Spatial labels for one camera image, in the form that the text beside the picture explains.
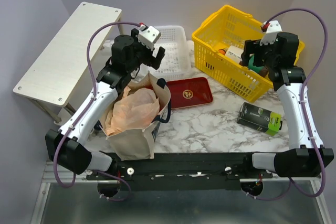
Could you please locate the small orange capped item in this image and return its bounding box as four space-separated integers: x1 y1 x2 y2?
218 49 226 55

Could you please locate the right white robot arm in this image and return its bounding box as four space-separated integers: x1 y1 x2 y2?
241 32 334 178

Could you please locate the white brown bottle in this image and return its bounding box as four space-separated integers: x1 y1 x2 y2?
225 46 244 64

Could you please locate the beige canvas tote bag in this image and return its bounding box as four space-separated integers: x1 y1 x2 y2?
99 73 171 161

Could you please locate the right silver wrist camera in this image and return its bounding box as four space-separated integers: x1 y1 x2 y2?
259 20 282 46

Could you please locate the peach plastic grocery bag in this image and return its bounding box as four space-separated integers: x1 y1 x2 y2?
104 87 160 136

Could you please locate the green brown box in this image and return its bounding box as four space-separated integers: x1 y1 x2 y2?
248 54 269 78

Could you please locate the white wooden shelf stand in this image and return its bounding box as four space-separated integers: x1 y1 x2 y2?
13 2 122 125

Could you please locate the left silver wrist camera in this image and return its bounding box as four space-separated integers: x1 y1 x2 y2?
138 24 161 51

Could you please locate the white perforated plastic basket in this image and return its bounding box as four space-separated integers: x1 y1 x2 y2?
145 25 191 81

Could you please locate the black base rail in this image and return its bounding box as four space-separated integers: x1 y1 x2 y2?
86 152 274 191

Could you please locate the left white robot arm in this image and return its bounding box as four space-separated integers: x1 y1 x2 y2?
45 26 165 179

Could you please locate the black green razor box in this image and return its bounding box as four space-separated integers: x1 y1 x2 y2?
237 102 283 136

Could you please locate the red lacquer tray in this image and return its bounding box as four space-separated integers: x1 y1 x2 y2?
167 77 213 110

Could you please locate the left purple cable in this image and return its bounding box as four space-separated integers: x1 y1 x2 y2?
53 22 142 188

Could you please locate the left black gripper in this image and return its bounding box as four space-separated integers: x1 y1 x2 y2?
127 29 165 73

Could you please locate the yellow shopping basket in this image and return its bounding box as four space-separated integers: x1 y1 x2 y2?
192 5 306 103

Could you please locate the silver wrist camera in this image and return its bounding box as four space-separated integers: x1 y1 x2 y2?
138 24 161 51
259 20 282 46

